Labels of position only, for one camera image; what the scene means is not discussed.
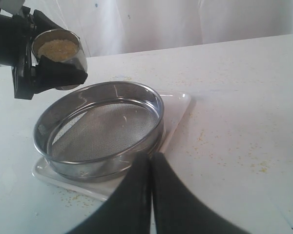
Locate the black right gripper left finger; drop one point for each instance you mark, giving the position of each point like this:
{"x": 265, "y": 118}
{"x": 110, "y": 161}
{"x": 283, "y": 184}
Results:
{"x": 128, "y": 209}

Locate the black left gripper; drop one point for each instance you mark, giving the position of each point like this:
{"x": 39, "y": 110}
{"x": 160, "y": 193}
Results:
{"x": 25, "y": 27}

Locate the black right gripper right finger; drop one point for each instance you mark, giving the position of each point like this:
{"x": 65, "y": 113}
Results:
{"x": 177, "y": 210}

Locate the yellow grain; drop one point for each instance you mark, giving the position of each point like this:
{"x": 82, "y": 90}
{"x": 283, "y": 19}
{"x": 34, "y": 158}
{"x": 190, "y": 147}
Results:
{"x": 58, "y": 50}

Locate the stainless steel cup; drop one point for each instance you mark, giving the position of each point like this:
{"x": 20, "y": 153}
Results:
{"x": 63, "y": 75}

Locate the round stainless steel sieve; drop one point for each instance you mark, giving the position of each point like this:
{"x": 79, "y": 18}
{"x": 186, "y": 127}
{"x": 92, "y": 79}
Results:
{"x": 96, "y": 132}

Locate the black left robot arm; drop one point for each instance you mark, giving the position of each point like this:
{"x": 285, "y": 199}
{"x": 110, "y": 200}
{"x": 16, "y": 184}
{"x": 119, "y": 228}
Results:
{"x": 6, "y": 50}

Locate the white backdrop curtain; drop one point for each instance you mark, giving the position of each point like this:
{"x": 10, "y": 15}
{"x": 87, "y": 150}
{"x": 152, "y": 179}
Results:
{"x": 109, "y": 27}

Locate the white square plastic tray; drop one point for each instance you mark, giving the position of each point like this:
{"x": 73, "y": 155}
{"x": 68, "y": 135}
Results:
{"x": 175, "y": 103}

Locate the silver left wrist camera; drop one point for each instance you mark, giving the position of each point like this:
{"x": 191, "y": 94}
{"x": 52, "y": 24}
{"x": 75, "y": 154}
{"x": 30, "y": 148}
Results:
{"x": 11, "y": 6}

